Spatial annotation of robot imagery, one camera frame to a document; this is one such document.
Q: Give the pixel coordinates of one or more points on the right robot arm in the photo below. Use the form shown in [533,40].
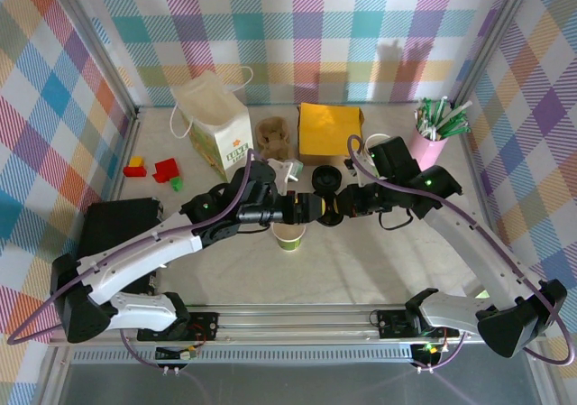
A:
[478,251]

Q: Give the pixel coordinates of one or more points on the aluminium side rail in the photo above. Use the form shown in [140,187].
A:
[127,152]
[475,175]

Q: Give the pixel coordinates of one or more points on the brown cardboard cup carrier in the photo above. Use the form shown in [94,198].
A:
[270,134]

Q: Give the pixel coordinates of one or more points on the green straw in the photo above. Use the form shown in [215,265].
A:
[441,109]
[457,129]
[433,109]
[425,112]

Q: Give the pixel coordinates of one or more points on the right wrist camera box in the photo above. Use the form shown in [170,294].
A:
[359,180]

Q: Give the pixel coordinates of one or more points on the aluminium mounting rail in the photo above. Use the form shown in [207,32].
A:
[293,326]

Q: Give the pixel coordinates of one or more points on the brown cardboard box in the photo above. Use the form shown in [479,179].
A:
[322,160]

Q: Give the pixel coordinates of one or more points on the yellow toy block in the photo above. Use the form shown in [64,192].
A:
[138,161]

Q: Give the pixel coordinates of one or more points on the black cup lid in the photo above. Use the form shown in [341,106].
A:
[328,222]

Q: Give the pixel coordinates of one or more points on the green toy block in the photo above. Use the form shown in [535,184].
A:
[176,184]

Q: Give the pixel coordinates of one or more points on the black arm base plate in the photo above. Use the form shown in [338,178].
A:
[203,326]
[392,326]

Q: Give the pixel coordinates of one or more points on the stack of green paper cups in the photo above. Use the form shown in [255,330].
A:
[376,138]

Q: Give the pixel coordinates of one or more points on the white printed paper bag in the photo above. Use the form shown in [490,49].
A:
[225,130]

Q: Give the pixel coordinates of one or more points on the green white paper cup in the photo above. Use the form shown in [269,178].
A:
[288,238]

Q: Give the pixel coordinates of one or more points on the small red toy block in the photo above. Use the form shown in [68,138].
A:
[135,171]

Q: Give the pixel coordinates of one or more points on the pink straw holder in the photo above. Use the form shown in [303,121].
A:
[428,150]

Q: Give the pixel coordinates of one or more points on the light green cloth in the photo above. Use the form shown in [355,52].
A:
[482,294]

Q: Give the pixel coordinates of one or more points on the white wrapped straw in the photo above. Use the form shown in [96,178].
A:
[456,115]

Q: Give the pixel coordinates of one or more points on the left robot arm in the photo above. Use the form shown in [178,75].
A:
[135,256]

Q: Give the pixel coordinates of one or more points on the yellow napkin stack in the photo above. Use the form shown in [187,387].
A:
[326,127]

